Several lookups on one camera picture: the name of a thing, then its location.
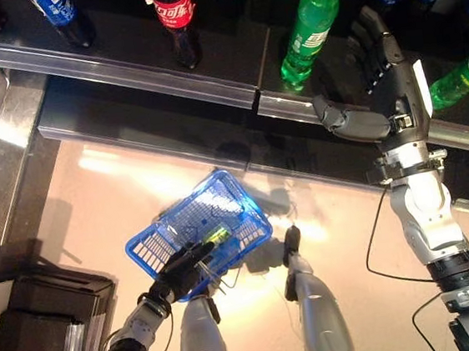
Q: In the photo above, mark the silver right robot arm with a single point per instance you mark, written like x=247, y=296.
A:
x=427, y=214

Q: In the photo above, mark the green soda bottle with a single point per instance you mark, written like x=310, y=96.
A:
x=217, y=234

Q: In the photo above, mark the black metal stand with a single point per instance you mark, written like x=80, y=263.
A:
x=36, y=322

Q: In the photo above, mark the blue plastic shopping basket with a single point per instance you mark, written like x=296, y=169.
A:
x=250, y=241

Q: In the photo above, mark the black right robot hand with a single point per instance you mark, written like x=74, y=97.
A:
x=406, y=94

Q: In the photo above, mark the silver right robot leg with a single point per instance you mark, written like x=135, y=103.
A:
x=320, y=309

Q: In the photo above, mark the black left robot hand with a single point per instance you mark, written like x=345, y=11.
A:
x=178, y=275

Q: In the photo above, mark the green Sprite bottle yellow cap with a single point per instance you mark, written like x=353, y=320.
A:
x=463, y=80
x=311, y=29

